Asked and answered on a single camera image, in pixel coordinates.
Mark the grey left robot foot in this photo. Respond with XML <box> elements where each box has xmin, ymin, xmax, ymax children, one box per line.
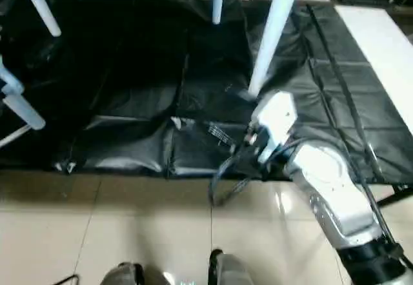
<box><xmin>100</xmin><ymin>262</ymin><xmax>146</xmax><ymax>285</ymax></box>

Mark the grey robot foot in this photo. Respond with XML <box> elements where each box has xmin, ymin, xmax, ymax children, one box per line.
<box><xmin>208</xmin><ymin>250</ymin><xmax>256</xmax><ymax>285</ymax></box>
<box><xmin>100</xmin><ymin>262</ymin><xmax>146</xmax><ymax>285</ymax></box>

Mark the grey right robot foot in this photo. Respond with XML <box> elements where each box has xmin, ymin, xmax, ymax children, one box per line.
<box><xmin>208</xmin><ymin>250</ymin><xmax>256</xmax><ymax>285</ymax></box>

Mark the black mat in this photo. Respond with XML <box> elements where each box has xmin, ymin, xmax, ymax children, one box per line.
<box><xmin>0</xmin><ymin>0</ymin><xmax>413</xmax><ymax>186</ymax></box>

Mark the white plastic table leg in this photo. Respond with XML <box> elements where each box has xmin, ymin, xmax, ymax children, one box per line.
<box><xmin>212</xmin><ymin>0</ymin><xmax>227</xmax><ymax>26</ymax></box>
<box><xmin>18</xmin><ymin>0</ymin><xmax>63</xmax><ymax>38</ymax></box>
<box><xmin>0</xmin><ymin>59</ymin><xmax>47</xmax><ymax>131</ymax></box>
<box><xmin>247</xmin><ymin>0</ymin><xmax>303</xmax><ymax>97</ymax></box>

